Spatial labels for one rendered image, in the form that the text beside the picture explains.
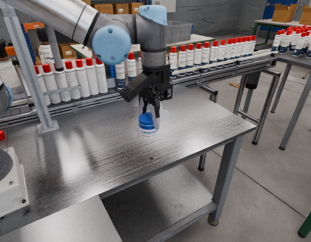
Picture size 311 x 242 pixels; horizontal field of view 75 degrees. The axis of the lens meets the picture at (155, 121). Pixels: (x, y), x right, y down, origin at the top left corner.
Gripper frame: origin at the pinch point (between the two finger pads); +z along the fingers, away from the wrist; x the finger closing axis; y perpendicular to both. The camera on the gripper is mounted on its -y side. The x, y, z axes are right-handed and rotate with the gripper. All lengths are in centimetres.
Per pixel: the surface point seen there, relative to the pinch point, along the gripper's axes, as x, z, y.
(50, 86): 58, 1, -22
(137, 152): 5.5, 16.8, -2.5
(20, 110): 61, 12, -37
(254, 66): 44, 15, 134
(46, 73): 59, -5, -22
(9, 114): 60, 12, -42
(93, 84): 57, 5, 0
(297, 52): 33, 8, 181
